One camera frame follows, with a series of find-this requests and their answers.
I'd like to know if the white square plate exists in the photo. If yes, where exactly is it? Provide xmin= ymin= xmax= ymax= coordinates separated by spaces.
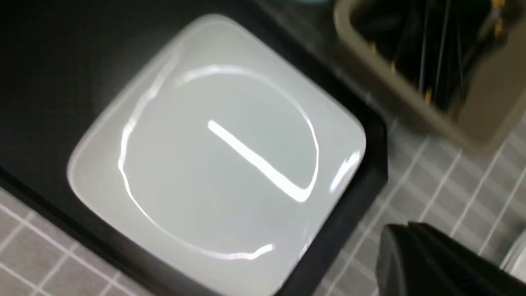
xmin=67 ymin=14 xmax=371 ymax=296

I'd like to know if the black plastic tray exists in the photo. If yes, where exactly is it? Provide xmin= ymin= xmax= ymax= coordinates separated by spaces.
xmin=1 ymin=0 xmax=388 ymax=296

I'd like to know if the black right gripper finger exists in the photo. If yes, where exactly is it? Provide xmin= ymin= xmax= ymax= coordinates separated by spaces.
xmin=376 ymin=222 xmax=526 ymax=296

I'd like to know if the pile of black chopsticks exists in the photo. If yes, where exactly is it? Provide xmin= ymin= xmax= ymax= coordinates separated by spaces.
xmin=350 ymin=0 xmax=508 ymax=112

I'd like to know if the brown plastic chopstick bin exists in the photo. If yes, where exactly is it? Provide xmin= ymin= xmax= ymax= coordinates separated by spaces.
xmin=334 ymin=0 xmax=525 ymax=152

